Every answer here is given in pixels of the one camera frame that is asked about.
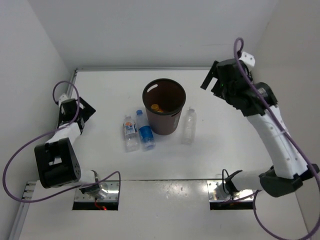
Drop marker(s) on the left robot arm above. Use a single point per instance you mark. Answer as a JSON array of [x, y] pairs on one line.
[[56, 160]]

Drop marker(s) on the orange label clear bottle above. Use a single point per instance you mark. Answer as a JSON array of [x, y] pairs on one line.
[[130, 134]]

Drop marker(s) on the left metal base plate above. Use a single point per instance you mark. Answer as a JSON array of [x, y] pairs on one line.
[[104, 192]]

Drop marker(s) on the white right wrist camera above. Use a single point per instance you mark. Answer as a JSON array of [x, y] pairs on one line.
[[248, 59]]

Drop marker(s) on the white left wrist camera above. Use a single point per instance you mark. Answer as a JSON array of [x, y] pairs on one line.
[[62, 98]]

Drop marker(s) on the clear plastic bottle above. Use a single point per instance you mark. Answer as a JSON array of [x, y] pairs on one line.
[[189, 127]]

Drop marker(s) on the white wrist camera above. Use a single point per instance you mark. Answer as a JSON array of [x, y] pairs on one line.
[[248, 59], [62, 98]]

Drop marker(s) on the metal base plate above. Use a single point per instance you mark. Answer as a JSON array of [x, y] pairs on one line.
[[219, 194], [104, 192]]

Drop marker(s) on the blue label water bottle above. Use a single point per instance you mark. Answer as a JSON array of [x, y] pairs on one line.
[[145, 131]]

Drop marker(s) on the metal table edge rail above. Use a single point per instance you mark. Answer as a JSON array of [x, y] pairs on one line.
[[106, 69]]

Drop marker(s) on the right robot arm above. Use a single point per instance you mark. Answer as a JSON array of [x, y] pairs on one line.
[[289, 170]]

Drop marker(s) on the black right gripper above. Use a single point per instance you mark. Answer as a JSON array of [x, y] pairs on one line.
[[211, 74]]

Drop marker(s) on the orange juice bottle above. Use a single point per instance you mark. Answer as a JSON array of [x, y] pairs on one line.
[[156, 108]]

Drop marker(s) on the brown plastic waste bin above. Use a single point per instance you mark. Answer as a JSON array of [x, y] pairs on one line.
[[171, 98]]

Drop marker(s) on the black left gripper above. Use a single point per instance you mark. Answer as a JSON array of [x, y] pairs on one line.
[[87, 111]]

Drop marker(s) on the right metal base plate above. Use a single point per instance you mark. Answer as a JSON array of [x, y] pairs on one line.
[[219, 194]]

